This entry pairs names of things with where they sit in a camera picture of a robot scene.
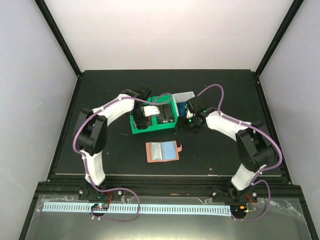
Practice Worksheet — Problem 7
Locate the tan leather card holder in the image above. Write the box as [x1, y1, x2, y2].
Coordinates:
[145, 140, 183, 163]

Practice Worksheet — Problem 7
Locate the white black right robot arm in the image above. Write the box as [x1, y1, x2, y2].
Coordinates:
[176, 110, 283, 202]

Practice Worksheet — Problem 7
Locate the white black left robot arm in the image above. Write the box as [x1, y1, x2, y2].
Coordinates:
[72, 84, 151, 200]

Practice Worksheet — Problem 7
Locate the blue card stack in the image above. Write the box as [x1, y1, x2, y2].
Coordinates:
[176, 102, 188, 117]

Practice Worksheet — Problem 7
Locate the black vip card stack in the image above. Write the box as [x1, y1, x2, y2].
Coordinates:
[157, 104, 174, 124]

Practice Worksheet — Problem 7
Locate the left green plastic bin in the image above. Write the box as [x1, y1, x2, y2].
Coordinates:
[128, 110, 155, 134]

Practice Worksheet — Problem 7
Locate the green plastic bin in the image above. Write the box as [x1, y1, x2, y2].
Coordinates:
[150, 95, 179, 131]
[128, 110, 155, 134]

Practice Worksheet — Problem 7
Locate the middle green plastic bin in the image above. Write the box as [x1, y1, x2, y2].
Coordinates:
[150, 95, 179, 131]

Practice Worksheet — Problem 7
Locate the white plastic bin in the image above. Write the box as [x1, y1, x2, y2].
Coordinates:
[171, 90, 196, 121]

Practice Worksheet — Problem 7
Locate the left controller board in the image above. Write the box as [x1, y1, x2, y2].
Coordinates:
[90, 203, 110, 212]

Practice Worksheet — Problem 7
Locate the controller board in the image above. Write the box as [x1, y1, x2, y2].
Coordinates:
[230, 205, 251, 214]
[90, 203, 110, 212]

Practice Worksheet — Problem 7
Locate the right controller board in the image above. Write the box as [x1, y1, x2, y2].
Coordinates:
[230, 205, 251, 214]

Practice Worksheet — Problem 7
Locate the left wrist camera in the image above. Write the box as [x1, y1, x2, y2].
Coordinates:
[143, 105, 160, 117]

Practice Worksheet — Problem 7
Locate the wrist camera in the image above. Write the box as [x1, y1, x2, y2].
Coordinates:
[143, 105, 160, 117]
[185, 96, 205, 119]

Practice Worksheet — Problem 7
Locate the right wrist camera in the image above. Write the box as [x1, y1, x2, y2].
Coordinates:
[185, 96, 205, 119]

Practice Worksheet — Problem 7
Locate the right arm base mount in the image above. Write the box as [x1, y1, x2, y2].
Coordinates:
[211, 187, 258, 204]

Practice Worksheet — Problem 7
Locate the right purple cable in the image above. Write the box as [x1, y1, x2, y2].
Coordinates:
[194, 84, 283, 223]

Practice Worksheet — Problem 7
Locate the white slotted cable duct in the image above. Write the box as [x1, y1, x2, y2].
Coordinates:
[41, 202, 232, 217]

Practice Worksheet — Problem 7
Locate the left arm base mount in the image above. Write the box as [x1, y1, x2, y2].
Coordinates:
[78, 185, 122, 202]

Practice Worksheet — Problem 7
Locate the black frame post right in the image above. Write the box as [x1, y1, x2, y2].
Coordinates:
[255, 0, 304, 77]

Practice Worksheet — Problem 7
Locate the black frame post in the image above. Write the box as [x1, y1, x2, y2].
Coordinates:
[255, 0, 304, 77]
[34, 0, 82, 77]

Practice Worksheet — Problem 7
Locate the black frame post left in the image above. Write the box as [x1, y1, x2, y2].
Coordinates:
[34, 0, 82, 77]

